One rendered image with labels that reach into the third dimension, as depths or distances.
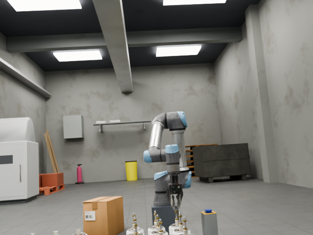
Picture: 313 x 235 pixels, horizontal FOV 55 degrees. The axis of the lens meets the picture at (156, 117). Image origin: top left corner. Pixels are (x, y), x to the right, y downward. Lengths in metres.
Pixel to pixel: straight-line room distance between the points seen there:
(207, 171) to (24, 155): 3.64
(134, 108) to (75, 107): 1.88
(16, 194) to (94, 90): 5.05
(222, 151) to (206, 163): 0.44
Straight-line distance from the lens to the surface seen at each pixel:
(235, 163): 6.91
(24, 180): 5.86
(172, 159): 1.70
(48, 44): 7.62
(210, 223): 1.75
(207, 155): 6.73
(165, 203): 2.15
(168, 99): 9.86
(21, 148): 5.88
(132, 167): 9.11
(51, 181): 7.55
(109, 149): 9.70
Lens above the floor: 0.64
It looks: 7 degrees up
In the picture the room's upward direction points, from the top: 4 degrees counter-clockwise
